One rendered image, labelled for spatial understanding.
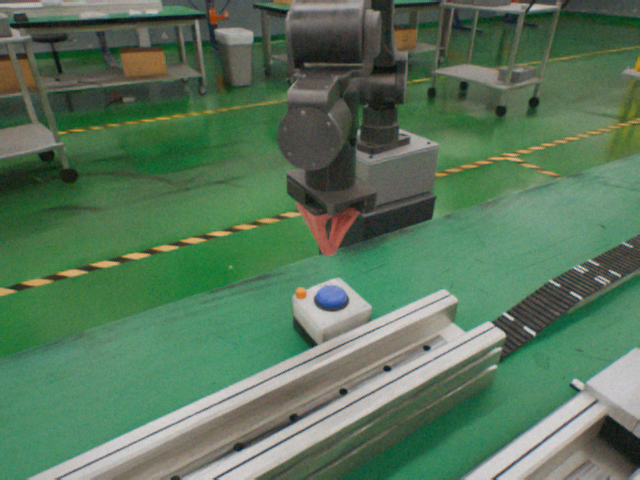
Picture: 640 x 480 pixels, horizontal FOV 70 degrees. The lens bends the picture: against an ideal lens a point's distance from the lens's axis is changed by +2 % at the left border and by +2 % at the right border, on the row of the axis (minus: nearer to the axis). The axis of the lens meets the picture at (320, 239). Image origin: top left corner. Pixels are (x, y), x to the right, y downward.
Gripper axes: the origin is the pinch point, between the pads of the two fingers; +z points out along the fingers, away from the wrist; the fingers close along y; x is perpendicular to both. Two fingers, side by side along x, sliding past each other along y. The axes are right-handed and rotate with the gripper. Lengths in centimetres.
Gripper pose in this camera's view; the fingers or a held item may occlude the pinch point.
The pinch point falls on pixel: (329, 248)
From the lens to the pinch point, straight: 56.0
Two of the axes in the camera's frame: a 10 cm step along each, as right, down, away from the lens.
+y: 5.1, 4.5, -7.3
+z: 0.0, 8.5, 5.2
